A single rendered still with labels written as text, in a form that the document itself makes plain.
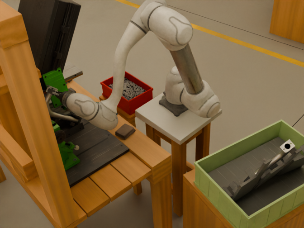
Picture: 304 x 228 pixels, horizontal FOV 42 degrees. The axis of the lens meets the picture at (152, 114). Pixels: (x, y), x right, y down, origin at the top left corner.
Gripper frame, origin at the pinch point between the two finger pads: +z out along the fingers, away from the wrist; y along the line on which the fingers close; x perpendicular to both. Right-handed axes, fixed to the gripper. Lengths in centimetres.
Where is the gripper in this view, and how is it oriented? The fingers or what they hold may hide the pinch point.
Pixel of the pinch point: (52, 91)
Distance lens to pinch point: 225.9
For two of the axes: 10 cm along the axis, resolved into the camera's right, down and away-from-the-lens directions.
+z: -6.1, -2.4, 7.5
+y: -6.9, -3.0, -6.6
